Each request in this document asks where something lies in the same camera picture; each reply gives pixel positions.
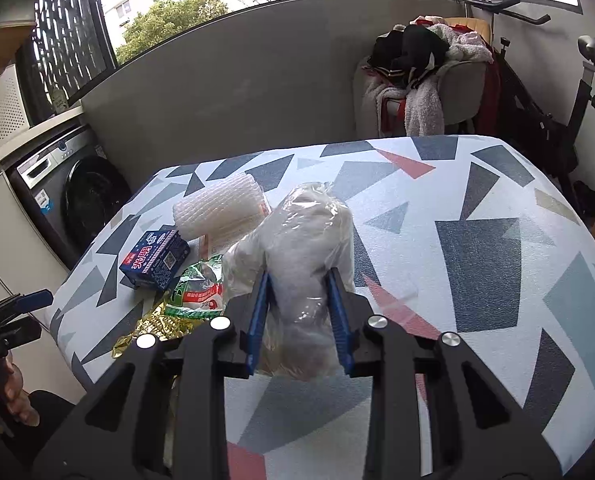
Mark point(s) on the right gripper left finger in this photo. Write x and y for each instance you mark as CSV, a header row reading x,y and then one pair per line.
x,y
158,412

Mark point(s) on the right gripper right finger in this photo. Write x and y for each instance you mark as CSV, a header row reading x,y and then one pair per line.
x,y
435,392

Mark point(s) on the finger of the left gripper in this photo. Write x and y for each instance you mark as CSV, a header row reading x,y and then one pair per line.
x,y
19,332
27,300

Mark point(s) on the gold foil wrapper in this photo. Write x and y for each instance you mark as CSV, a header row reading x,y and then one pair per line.
x,y
164,322

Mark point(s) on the green white snack wrapper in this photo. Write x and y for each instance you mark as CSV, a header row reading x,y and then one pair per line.
x,y
199,292

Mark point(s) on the blue cardboard box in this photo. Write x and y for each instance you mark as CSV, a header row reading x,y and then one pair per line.
x,y
155,259

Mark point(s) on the clear plastic bag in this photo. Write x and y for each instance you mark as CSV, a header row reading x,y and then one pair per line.
x,y
310,232

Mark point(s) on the white foam fruit net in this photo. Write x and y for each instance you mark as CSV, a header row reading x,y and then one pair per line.
x,y
221,209

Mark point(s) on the white red paper package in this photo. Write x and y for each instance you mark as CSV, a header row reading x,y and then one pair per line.
x,y
208,243

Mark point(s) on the person's left hand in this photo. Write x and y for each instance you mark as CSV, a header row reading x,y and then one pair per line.
x,y
16,399

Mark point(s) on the grey front-load washing machine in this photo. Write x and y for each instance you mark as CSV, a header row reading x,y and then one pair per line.
x,y
70,191

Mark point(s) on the black exercise bike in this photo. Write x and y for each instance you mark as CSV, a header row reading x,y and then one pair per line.
x,y
553,54

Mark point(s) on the chair with clothes pile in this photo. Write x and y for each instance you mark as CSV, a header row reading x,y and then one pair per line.
x,y
430,76

